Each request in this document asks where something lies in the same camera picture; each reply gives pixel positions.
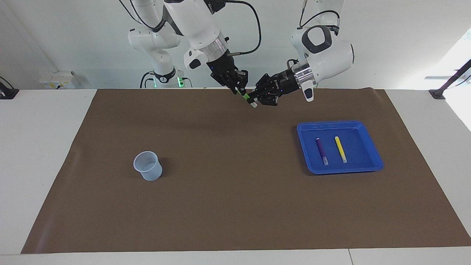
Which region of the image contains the green marker pen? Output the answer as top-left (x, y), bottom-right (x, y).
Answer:
top-left (240, 92), bottom-right (258, 108)

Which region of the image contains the purple marker pen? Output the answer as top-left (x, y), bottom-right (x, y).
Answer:
top-left (316, 138), bottom-right (329, 166)

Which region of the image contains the yellow marker pen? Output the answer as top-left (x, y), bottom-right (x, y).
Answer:
top-left (334, 136), bottom-right (347, 163)

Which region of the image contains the blue plastic tray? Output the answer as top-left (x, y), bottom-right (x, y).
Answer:
top-left (297, 120), bottom-right (384, 174)

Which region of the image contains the brown table mat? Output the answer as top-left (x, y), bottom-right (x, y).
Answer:
top-left (21, 88), bottom-right (471, 254)

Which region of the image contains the translucent plastic pen cup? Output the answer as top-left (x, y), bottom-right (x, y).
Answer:
top-left (133, 151), bottom-right (163, 181)

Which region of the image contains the black angled stand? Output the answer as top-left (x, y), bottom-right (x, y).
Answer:
top-left (429, 59), bottom-right (471, 100)

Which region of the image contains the black table clamp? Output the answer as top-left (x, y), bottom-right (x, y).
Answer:
top-left (0, 76), bottom-right (20, 100)

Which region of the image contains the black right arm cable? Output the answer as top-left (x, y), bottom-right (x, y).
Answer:
top-left (118, 0), bottom-right (262, 56)

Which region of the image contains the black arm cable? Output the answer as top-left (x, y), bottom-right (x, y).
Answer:
top-left (287, 9), bottom-right (341, 70)
top-left (118, 0), bottom-right (262, 56)

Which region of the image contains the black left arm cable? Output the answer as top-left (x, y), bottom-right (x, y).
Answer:
top-left (287, 9), bottom-right (341, 70)

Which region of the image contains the black right base cable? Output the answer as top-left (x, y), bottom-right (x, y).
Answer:
top-left (140, 71), bottom-right (155, 89)

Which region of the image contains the white wall socket box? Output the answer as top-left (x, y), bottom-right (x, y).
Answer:
top-left (40, 71), bottom-right (76, 89)

